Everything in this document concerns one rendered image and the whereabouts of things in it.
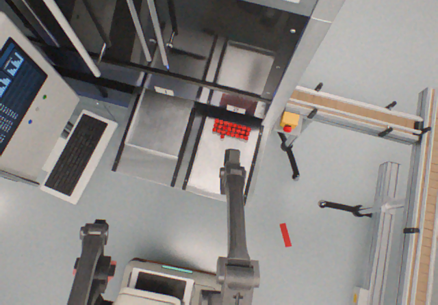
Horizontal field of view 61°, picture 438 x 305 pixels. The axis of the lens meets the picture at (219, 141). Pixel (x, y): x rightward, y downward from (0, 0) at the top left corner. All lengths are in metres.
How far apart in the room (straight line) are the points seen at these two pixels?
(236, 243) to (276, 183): 1.67
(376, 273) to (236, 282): 1.36
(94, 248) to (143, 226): 1.43
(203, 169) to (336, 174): 1.30
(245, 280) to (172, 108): 1.08
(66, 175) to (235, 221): 1.07
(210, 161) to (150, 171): 0.29
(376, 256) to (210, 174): 1.03
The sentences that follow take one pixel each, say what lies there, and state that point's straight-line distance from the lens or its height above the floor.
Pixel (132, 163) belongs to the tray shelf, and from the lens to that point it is 1.81.
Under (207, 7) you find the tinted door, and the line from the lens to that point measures 1.09.
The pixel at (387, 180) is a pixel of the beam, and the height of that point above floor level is 0.55.
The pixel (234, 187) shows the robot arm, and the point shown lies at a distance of 1.18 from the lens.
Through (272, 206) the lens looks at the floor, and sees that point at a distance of 2.67.
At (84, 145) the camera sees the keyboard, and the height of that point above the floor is 0.82.
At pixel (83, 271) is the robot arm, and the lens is 1.21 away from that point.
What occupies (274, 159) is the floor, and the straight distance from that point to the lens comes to 2.72.
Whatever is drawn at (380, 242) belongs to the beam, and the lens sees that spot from 2.28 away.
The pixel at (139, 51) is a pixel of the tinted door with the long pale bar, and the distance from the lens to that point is 1.48.
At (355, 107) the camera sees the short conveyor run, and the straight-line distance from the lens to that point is 1.94.
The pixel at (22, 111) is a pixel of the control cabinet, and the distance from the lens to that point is 1.68.
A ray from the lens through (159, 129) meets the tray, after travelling 1.83.
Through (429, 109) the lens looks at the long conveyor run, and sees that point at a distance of 2.10.
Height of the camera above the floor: 2.62
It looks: 75 degrees down
